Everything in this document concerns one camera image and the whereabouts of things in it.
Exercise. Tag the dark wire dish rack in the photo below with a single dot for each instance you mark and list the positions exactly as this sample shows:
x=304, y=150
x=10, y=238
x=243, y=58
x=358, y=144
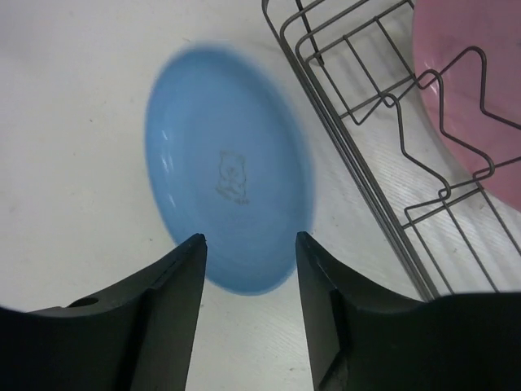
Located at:
x=393, y=201

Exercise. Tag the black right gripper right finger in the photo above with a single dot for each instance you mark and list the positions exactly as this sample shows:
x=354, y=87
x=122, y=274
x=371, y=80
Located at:
x=363, y=336

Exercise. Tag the blue plastic plate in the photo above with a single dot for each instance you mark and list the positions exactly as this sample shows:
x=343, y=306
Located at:
x=227, y=158

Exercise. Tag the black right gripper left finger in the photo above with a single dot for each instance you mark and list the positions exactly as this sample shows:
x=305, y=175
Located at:
x=137, y=334

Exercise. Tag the pink plastic plate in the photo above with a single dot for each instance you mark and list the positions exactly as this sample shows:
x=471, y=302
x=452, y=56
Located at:
x=469, y=55

